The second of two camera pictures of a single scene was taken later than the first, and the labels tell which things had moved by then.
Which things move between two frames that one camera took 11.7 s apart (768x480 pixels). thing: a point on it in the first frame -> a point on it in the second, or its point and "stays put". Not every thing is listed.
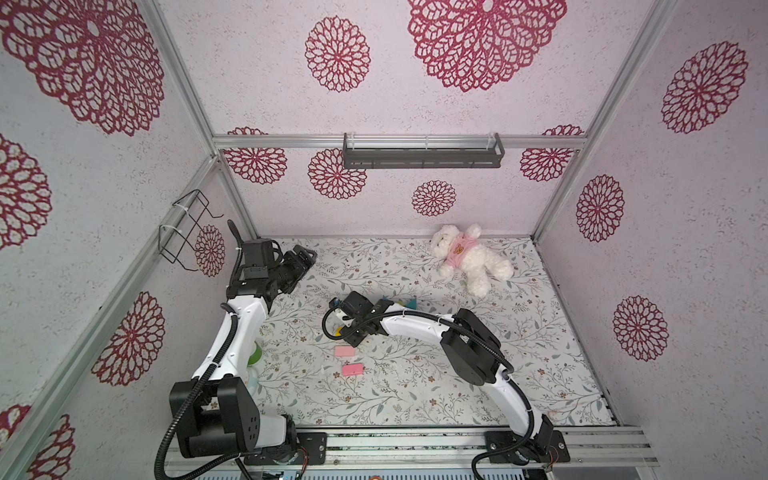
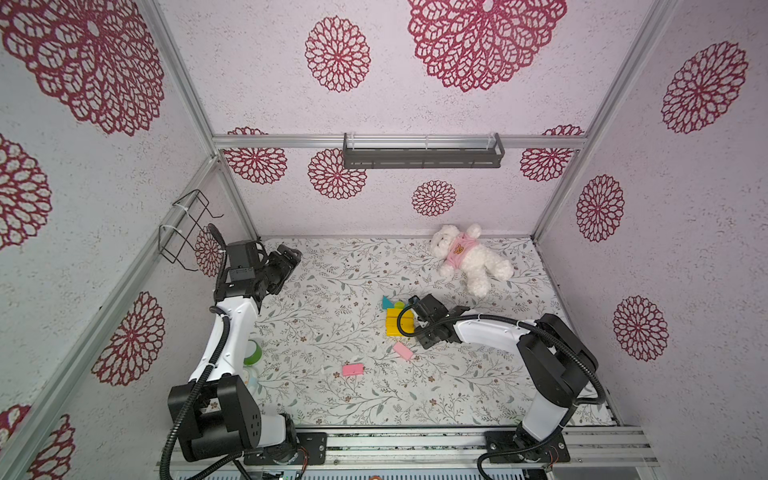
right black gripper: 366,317 -> 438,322
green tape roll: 256,356 stays put
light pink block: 345,351 -> 403,350
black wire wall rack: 184,226 stays put
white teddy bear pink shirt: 461,252 stays put
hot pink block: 353,370 stays put
